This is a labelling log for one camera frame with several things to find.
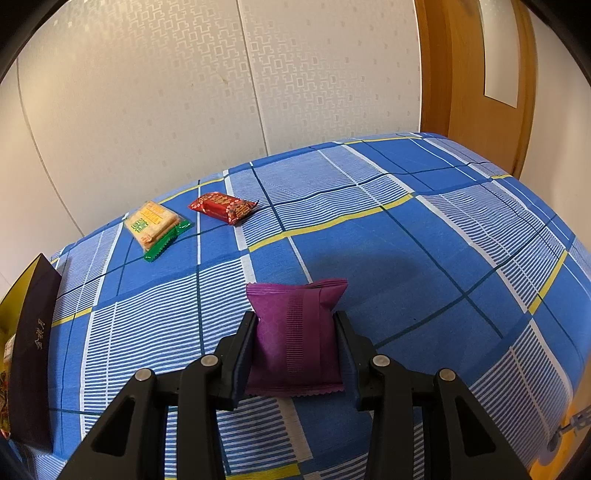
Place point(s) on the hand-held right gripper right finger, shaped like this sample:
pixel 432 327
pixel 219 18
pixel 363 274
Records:
pixel 347 360

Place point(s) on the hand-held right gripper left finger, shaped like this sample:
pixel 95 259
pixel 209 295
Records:
pixel 241 364

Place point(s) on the purple snack packet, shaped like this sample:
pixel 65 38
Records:
pixel 291 341

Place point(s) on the gold tin box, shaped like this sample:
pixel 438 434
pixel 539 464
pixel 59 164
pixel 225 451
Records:
pixel 32 350

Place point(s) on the blue plaid tablecloth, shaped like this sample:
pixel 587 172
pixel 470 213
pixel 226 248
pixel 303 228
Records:
pixel 392 240

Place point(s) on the red snack packet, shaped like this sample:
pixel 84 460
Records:
pixel 221 206

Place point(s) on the yellow green cracker packet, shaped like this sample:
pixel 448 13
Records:
pixel 152 224

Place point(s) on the yellow object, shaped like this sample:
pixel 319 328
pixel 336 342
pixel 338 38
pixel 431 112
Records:
pixel 554 461

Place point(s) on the wooden door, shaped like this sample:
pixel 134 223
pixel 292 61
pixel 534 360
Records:
pixel 461 92

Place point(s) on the white paper sheet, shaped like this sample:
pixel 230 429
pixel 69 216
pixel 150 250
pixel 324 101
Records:
pixel 501 50

